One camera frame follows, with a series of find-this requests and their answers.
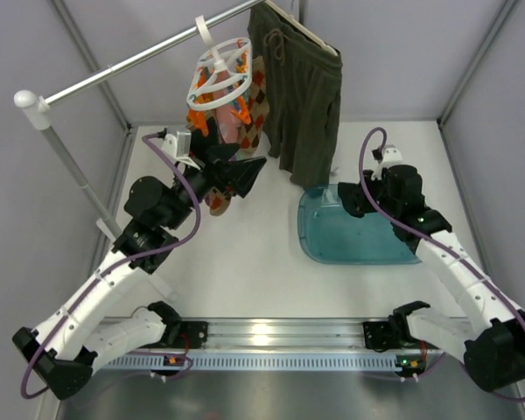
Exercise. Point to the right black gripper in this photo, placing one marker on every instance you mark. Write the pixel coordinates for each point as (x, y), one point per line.
(360, 198)

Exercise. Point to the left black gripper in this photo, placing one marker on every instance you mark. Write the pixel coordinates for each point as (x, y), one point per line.
(216, 164)

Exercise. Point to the brown argyle sock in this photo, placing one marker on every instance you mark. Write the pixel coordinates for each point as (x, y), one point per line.
(218, 202)
(258, 108)

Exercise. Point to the white round clip hanger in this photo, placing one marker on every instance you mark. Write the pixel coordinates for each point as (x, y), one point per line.
(233, 56)

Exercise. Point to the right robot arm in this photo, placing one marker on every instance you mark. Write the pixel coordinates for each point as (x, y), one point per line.
(490, 343)

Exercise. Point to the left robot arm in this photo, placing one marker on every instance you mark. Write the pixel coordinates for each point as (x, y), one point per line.
(68, 348)

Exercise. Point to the beige clothes hanger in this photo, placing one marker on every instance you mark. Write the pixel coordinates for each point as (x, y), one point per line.
(298, 26)

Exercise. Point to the pink patterned sock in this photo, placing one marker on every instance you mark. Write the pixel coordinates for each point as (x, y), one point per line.
(228, 124)

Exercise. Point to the teal plastic basin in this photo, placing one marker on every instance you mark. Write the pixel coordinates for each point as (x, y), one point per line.
(329, 235)

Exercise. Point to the orange empty clothes peg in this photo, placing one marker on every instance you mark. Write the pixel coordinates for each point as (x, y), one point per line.
(240, 110)

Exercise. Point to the olive green shorts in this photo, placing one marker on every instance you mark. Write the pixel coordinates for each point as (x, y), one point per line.
(304, 84)

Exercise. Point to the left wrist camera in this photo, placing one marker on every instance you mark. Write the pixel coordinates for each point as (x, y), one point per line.
(177, 145)

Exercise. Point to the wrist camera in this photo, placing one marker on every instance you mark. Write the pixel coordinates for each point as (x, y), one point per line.
(177, 145)
(385, 157)

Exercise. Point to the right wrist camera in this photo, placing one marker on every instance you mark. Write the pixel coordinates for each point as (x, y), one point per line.
(385, 157)

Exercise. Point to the aluminium mounting rail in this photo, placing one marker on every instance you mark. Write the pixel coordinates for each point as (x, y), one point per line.
(284, 345)

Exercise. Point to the silver clothes rail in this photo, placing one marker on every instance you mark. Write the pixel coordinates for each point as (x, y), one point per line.
(139, 57)

